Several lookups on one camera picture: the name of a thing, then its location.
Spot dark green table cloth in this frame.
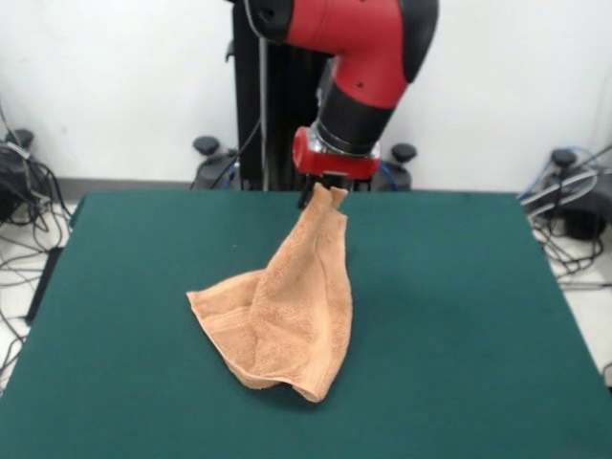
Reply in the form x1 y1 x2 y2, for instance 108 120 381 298
0 190 612 459

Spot long blue cable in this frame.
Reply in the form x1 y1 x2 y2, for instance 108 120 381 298
517 145 603 202

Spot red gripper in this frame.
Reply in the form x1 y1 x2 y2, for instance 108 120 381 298
292 125 383 212

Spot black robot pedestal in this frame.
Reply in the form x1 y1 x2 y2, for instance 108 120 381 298
190 0 417 192

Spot black pedestal cable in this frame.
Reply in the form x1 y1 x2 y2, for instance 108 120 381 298
217 119 267 190

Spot black cable bundle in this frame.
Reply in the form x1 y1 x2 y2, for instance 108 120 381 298
525 214 612 291
0 157 73 383

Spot dark grey stand base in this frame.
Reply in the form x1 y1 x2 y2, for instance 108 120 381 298
520 147 612 240
0 128 54 226

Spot tan terry towel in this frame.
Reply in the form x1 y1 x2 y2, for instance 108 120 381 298
186 185 353 403

